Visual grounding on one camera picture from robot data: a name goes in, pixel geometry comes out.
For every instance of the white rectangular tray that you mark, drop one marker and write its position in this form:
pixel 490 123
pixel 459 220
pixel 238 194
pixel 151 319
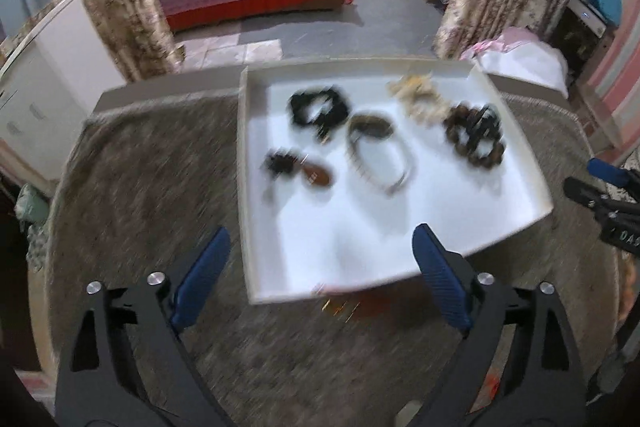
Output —
pixel 450 217

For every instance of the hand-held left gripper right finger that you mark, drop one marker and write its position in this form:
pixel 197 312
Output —
pixel 440 272

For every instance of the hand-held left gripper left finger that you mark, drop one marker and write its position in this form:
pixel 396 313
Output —
pixel 200 277

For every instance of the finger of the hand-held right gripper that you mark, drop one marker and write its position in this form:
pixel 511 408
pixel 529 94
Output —
pixel 582 192
pixel 607 169

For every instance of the white plastic bag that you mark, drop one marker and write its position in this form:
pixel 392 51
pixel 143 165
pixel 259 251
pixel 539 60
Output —
pixel 530 62

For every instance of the white fabric scrunchie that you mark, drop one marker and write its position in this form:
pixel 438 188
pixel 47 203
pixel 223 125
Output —
pixel 425 107

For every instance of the grey shag mat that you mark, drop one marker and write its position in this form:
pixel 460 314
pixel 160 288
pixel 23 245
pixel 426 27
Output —
pixel 150 182

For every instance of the black ribbon scrunchie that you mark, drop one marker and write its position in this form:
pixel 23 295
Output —
pixel 300 107

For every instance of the green patterned cloth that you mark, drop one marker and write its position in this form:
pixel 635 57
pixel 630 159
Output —
pixel 32 227

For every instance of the white cabinet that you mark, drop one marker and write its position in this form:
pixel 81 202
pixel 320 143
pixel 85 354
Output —
pixel 45 82

